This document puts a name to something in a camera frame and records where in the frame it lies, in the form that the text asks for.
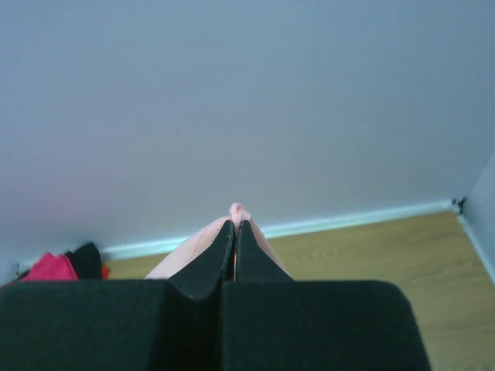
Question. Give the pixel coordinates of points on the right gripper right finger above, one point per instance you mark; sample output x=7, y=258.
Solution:
x=270, y=321

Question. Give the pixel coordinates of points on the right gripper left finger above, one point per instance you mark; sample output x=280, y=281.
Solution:
x=147, y=324

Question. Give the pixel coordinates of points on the salmon pink t-shirt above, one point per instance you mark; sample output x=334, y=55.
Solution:
x=190, y=249

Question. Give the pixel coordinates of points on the folded black t-shirt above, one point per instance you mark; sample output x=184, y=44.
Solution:
x=86, y=261

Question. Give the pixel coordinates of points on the folded magenta t-shirt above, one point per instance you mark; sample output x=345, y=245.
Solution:
x=51, y=268

